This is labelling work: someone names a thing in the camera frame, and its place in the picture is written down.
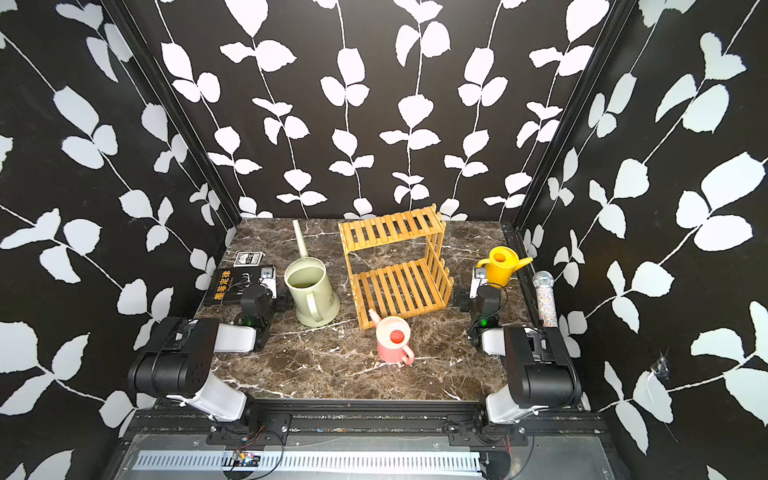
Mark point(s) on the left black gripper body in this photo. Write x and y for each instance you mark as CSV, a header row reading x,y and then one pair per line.
x,y
278,305

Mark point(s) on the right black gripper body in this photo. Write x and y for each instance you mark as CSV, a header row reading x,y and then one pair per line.
x,y
470,305

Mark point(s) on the yellow watering can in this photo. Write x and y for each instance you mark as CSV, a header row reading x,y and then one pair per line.
x,y
501,263

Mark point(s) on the green watering can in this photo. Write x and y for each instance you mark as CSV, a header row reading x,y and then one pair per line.
x,y
315,302

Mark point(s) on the wooden slatted shelf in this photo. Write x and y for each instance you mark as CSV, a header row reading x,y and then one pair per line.
x,y
407,289

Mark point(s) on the pink watering can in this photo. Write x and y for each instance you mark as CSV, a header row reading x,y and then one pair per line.
x,y
392,336

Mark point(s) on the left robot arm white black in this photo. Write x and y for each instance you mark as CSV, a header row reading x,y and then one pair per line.
x,y
176,361

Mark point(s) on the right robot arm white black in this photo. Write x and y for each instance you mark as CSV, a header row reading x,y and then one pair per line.
x,y
540,374

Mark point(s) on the playing card box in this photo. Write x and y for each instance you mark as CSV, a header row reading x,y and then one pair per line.
x,y
248,259

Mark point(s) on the sprinkles bottle silver cap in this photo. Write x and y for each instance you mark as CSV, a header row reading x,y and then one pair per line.
x,y
543,283

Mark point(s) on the small circuit board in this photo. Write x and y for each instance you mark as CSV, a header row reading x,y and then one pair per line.
x,y
244,461

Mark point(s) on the white perforated strip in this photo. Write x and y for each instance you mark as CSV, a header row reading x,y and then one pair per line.
x,y
451,463

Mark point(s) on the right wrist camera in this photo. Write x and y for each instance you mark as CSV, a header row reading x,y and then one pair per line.
x,y
479,278

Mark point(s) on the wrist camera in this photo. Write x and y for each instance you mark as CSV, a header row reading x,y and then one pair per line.
x,y
479,278
267,278

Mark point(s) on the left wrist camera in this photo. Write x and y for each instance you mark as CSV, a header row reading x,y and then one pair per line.
x,y
267,278

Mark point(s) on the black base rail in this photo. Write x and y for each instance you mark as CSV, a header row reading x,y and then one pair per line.
x,y
460,423

